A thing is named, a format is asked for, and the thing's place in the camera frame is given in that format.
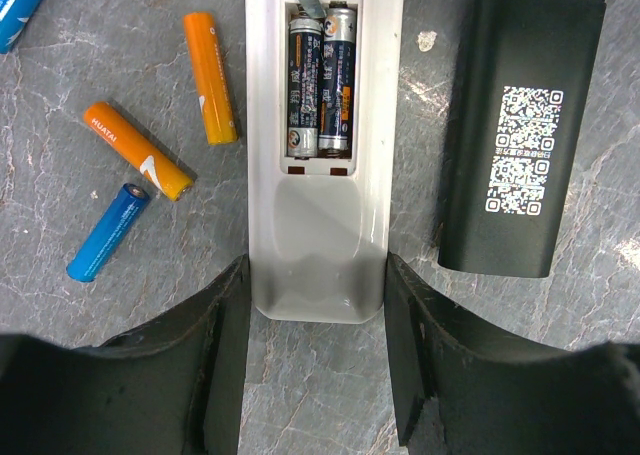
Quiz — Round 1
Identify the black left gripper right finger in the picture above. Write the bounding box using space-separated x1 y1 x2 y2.
384 254 639 454

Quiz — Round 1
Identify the blue battery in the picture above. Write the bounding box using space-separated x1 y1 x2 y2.
67 183 150 283
0 0 42 54

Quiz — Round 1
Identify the black remote control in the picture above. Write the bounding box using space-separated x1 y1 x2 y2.
438 0 606 278

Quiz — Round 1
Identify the white remote control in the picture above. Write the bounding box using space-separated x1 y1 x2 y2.
245 0 404 324

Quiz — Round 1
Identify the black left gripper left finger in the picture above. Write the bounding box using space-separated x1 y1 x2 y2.
1 256 250 454

